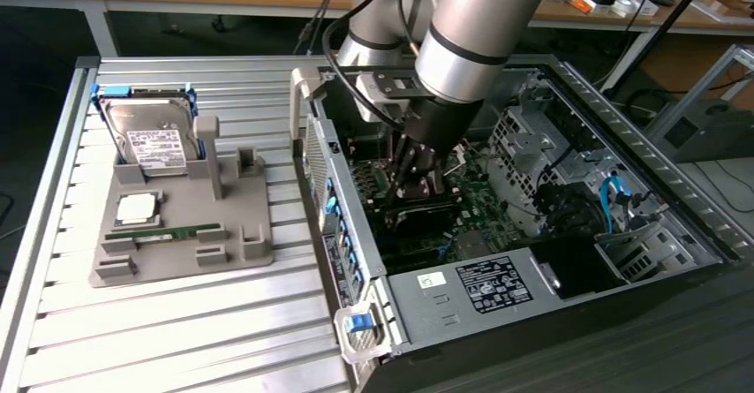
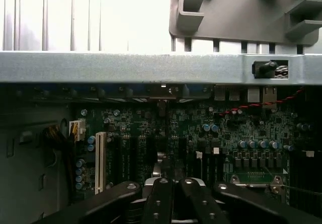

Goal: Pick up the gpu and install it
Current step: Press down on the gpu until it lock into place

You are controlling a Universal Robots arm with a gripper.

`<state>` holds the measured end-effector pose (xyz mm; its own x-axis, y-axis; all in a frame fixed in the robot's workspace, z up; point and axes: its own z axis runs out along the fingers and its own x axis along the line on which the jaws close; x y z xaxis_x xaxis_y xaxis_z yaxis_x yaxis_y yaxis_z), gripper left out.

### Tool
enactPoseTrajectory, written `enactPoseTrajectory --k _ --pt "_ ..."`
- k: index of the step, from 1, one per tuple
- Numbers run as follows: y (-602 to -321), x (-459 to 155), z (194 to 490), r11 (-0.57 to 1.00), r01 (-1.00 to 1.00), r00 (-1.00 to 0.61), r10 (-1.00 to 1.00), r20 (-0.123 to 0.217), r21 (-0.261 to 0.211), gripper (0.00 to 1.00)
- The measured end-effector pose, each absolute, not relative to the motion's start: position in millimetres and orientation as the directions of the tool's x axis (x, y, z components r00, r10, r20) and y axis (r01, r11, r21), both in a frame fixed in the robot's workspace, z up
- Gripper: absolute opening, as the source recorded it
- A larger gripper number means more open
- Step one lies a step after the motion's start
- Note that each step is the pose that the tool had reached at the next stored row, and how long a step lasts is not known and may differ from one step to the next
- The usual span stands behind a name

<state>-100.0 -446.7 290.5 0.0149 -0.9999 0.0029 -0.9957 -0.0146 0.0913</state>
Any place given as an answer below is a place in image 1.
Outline grey power supply unit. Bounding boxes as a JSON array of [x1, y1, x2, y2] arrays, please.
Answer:
[[386, 249, 553, 326]]

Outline grey plastic parts rack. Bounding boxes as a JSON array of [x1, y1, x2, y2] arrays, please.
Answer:
[[87, 114, 277, 289]]

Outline black open PC case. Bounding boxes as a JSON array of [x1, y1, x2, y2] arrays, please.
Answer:
[[290, 55, 754, 393]]

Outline silver chipset heatsink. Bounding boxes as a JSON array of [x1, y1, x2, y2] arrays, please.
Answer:
[[457, 231, 490, 257]]

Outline hard disk in blue caddy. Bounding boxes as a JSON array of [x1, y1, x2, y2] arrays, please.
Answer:
[[89, 82, 207, 178]]

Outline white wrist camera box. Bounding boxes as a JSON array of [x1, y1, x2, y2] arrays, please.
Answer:
[[356, 72, 433, 124]]

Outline beige case corner fixture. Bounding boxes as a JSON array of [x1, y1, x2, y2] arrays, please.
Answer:
[[290, 66, 330, 140]]

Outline dark grey computer tower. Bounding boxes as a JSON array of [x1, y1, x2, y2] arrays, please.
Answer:
[[663, 99, 754, 163]]

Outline braided cable with plug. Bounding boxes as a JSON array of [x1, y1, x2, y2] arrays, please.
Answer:
[[293, 0, 342, 57]]

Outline silver CPU chip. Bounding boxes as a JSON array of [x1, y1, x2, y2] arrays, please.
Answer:
[[115, 192, 165, 229]]

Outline black stand pole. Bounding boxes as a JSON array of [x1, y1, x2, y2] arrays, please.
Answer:
[[600, 0, 721, 101]]

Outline blue SATA wire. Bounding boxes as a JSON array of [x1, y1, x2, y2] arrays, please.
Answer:
[[598, 174, 633, 235]]

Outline silver socket cover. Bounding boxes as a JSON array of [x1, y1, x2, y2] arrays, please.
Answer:
[[441, 143, 480, 178]]

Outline black low-profile graphics card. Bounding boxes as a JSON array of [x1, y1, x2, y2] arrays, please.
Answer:
[[382, 202, 458, 238]]

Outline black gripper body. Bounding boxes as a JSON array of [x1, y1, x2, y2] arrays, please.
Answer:
[[404, 96, 485, 152]]

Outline white small box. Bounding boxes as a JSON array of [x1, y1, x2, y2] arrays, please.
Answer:
[[609, 0, 659, 19]]

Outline green RAM stick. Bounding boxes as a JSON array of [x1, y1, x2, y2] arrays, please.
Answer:
[[121, 224, 221, 243]]

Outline green Dell motherboard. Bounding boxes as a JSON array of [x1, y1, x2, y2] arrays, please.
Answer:
[[348, 145, 520, 275]]

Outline silver perforated drive cage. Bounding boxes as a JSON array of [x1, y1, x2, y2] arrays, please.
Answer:
[[486, 101, 585, 191]]

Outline translucent case corner fixture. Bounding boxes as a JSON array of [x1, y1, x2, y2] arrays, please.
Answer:
[[333, 302, 392, 363]]

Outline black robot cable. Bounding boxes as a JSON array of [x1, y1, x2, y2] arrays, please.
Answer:
[[320, 0, 408, 129]]

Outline aluminium profile frame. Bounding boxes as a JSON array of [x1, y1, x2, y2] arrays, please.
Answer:
[[645, 43, 754, 118]]

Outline silver slotted disk bay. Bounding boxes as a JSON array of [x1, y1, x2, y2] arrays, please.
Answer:
[[592, 223, 689, 283]]

